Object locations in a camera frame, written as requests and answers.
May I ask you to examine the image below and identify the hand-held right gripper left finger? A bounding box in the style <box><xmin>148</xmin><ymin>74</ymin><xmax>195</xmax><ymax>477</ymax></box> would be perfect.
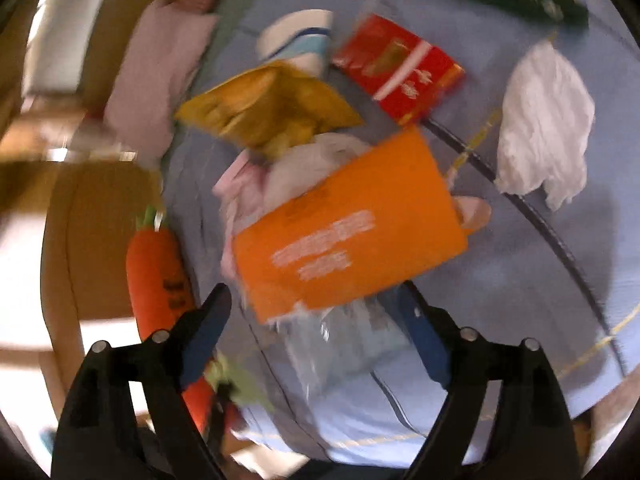
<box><xmin>50</xmin><ymin>282</ymin><xmax>233</xmax><ymax>480</ymax></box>

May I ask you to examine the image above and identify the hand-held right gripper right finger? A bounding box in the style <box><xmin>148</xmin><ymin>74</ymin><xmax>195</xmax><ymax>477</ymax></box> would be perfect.
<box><xmin>397</xmin><ymin>280</ymin><xmax>583</xmax><ymax>480</ymax></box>

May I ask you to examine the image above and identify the orange packet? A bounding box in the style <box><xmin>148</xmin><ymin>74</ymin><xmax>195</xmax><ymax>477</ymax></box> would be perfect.
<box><xmin>232</xmin><ymin>125</ymin><xmax>471</xmax><ymax>323</ymax></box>

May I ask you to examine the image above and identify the white plastic bag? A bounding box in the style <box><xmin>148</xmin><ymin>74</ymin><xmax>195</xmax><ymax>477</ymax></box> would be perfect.
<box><xmin>212</xmin><ymin>132</ymin><xmax>373</xmax><ymax>286</ymax></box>

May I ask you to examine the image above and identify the yellow chip bag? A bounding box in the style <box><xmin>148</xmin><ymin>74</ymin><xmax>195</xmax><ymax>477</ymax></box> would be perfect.
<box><xmin>174</xmin><ymin>60</ymin><xmax>365</xmax><ymax>158</ymax></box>

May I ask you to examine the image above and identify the orange carrot plush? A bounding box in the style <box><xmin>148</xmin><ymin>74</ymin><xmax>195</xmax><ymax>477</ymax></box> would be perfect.
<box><xmin>125</xmin><ymin>205</ymin><xmax>241</xmax><ymax>436</ymax></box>

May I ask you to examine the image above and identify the clear plastic wrapper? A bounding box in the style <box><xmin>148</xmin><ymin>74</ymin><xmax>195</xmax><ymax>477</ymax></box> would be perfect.
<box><xmin>272</xmin><ymin>295</ymin><xmax>416</xmax><ymax>396</ymax></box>

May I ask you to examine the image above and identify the blue blanket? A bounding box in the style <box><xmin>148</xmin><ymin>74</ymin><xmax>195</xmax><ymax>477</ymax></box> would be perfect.
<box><xmin>160</xmin><ymin>0</ymin><xmax>640</xmax><ymax>466</ymax></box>

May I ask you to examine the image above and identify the large crumpled white tissue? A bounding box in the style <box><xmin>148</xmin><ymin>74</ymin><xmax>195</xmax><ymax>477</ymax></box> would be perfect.
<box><xmin>494</xmin><ymin>40</ymin><xmax>597</xmax><ymax>212</ymax></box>

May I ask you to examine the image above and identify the pink pillow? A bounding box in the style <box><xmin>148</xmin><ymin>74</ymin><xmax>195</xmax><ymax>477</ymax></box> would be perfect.
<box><xmin>102</xmin><ymin>0</ymin><xmax>221</xmax><ymax>161</ymax></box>

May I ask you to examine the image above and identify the red cardboard box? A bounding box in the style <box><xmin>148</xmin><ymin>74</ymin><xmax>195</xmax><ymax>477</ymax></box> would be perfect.
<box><xmin>331</xmin><ymin>14</ymin><xmax>467</xmax><ymax>126</ymax></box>

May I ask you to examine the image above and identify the white blue paper cup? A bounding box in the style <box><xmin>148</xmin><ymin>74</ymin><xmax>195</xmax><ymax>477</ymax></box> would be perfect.
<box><xmin>256</xmin><ymin>9</ymin><xmax>335</xmax><ymax>78</ymax></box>

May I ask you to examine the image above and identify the green bed mat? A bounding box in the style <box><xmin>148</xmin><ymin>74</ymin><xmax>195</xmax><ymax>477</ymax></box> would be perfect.
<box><xmin>212</xmin><ymin>0</ymin><xmax>273</xmax><ymax>41</ymax></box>

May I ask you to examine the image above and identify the wooden bed frame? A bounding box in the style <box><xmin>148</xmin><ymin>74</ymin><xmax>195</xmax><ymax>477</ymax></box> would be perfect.
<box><xmin>0</xmin><ymin>0</ymin><xmax>201</xmax><ymax>461</ymax></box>

